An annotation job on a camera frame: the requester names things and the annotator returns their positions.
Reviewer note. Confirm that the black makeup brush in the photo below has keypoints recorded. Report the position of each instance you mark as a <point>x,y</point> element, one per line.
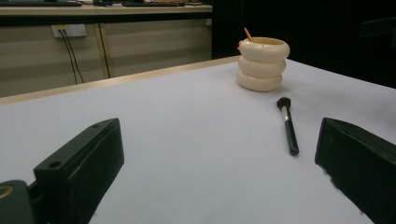
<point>290,133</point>

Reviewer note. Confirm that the white table mat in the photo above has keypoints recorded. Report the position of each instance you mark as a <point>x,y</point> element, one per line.
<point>186,124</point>

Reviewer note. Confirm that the cream ribbed brush holder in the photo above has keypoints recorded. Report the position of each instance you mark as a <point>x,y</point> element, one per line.
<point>261,67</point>

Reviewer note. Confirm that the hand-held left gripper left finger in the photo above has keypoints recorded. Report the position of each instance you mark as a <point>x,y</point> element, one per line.
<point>81,168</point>

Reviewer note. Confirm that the wooden stick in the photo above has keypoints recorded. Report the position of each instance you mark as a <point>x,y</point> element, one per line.
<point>248,34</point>

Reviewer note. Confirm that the dark keyboard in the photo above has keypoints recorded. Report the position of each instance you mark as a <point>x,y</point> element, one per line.
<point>37,3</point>

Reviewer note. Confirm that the beige panelled counter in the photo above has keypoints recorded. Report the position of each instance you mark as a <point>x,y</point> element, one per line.
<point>140,43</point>

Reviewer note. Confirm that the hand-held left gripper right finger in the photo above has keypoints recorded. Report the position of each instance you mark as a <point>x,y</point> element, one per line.
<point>361,168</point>

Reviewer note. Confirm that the white wall socket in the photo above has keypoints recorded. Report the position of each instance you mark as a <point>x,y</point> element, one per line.
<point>73,30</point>

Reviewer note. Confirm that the black curtain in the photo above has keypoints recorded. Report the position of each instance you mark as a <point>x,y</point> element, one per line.
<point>311,21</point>

